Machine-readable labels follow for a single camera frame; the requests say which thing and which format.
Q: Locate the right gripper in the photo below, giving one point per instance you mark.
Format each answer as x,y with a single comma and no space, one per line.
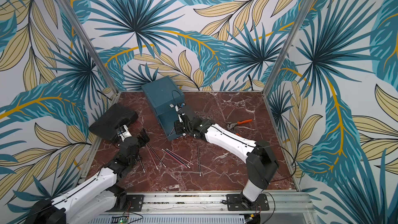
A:
180,124

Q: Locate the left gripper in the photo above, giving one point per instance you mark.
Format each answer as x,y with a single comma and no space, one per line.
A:
144,136

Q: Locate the teal drawer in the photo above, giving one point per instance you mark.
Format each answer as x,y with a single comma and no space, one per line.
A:
166,116

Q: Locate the black pencil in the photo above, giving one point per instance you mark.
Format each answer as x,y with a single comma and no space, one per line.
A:
178,158
161,162
141,163
199,160

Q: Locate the red pencil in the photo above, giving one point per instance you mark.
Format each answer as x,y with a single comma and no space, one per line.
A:
177,160
180,157
152,158

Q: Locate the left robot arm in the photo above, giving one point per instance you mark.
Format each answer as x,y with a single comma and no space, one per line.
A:
98,194

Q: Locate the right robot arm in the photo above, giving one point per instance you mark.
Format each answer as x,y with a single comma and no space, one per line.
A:
258,156

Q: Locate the teal three-drawer cabinet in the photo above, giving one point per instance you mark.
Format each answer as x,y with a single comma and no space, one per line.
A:
162,91

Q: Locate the black cloth cover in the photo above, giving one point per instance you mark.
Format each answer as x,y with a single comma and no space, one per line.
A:
107,127

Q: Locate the green circuit board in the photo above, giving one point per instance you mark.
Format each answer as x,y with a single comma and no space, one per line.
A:
119,220

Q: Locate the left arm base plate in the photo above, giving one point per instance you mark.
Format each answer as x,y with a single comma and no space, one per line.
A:
133,203

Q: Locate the aluminium front rail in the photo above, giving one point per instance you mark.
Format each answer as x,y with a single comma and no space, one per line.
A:
281,204

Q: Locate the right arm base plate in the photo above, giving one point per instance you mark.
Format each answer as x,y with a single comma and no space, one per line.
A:
237,202

